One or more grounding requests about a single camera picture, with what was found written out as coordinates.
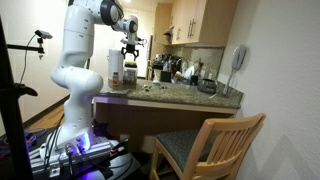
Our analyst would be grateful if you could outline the black cup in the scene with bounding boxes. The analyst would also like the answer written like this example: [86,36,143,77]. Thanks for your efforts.
[190,74,200,86]

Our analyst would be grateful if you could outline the dark grey pot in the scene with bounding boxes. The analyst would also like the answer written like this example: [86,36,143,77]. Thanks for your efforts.
[196,77,219,95]

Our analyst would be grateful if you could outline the yellow sponge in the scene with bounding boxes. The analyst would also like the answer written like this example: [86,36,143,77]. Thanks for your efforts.
[123,60,139,69]

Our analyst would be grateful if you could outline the wooden chair grey seat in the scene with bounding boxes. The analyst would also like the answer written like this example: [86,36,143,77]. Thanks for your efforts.
[148,112,267,180]

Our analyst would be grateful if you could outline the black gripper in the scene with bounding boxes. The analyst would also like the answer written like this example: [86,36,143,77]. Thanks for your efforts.
[120,43,141,61]

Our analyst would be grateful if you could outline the black box on counter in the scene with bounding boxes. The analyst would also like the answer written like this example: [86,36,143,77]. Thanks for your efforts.
[159,70,173,84]

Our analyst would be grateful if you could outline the clear jar purple lid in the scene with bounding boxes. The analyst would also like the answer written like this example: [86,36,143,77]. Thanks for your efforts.
[122,65,139,85]

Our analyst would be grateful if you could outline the grey wall phone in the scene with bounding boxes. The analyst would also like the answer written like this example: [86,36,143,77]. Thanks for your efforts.
[222,43,248,97]

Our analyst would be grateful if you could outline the small camera on stand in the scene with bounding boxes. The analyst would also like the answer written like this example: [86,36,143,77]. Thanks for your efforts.
[34,29,54,41]

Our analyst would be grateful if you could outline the blue coiled cable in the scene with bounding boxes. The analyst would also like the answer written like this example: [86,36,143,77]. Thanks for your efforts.
[0,127,48,158]

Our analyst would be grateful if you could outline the metal robot mounting base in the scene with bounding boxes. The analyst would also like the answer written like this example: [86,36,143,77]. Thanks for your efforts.
[27,132,133,180]

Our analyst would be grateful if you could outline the white pill bottle orange label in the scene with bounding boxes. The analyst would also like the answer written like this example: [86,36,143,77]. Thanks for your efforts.
[111,71,120,87]

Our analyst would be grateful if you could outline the wooden wall cabinets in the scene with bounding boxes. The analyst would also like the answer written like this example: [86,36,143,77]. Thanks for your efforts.
[153,0,240,48]

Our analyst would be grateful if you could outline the white paper towel roll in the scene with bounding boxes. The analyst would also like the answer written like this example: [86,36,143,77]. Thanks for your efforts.
[107,48,125,84]

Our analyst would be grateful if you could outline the black tripod stand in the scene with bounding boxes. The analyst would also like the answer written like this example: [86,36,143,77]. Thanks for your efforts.
[0,16,46,180]

